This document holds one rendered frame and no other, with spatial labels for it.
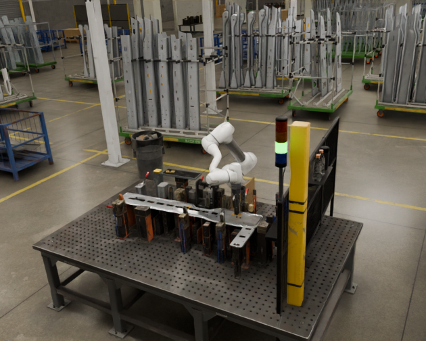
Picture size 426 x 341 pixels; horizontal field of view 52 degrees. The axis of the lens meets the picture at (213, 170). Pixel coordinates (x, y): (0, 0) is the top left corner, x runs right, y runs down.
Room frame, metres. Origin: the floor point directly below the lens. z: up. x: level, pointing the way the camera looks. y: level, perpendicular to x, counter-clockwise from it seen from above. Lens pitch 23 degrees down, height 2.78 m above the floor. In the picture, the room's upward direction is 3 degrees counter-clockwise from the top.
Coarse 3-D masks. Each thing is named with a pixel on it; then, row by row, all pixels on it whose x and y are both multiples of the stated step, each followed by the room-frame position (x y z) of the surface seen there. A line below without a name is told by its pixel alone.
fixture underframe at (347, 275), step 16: (48, 256) 3.39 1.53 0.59; (352, 256) 3.44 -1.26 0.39; (48, 272) 3.42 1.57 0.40; (80, 272) 3.70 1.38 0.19; (96, 272) 3.10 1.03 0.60; (352, 272) 3.47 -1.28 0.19; (64, 288) 3.40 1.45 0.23; (112, 288) 3.02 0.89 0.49; (144, 288) 2.84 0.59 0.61; (336, 288) 3.19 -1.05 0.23; (352, 288) 3.45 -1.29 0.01; (64, 304) 3.43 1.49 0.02; (96, 304) 3.15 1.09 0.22; (112, 304) 3.03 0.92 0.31; (128, 304) 3.14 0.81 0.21; (192, 304) 2.62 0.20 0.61; (336, 304) 3.00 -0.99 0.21; (128, 320) 2.97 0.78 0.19; (144, 320) 2.91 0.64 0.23; (224, 320) 2.89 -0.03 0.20; (176, 336) 2.72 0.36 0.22; (192, 336) 2.70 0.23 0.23; (208, 336) 2.69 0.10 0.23; (320, 336) 2.63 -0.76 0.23
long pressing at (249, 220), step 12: (132, 204) 3.55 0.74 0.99; (144, 204) 3.52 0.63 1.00; (156, 204) 3.51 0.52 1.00; (180, 204) 3.48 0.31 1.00; (192, 204) 3.47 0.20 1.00; (192, 216) 3.28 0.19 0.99; (204, 216) 3.25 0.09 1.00; (216, 216) 3.24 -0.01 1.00; (228, 216) 3.23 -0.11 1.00; (252, 216) 3.21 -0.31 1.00
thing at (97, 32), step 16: (96, 0) 7.14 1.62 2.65; (96, 16) 7.09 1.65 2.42; (96, 32) 7.08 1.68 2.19; (96, 48) 7.10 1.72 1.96; (96, 64) 7.13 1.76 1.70; (112, 96) 7.19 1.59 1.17; (112, 112) 7.14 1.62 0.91; (112, 128) 7.10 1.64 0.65; (112, 144) 7.08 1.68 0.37; (112, 160) 7.11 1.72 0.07; (128, 160) 7.21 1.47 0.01
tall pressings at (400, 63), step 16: (400, 16) 9.36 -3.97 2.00; (416, 16) 9.21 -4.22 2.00; (400, 32) 9.33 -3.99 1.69; (416, 32) 8.90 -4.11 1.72; (400, 48) 9.25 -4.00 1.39; (416, 48) 9.12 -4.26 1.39; (400, 64) 9.45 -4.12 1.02; (416, 64) 9.25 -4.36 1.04; (384, 80) 9.14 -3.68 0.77; (400, 80) 8.99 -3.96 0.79; (384, 96) 9.14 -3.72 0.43; (400, 96) 8.97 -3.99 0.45; (416, 96) 9.00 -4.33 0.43
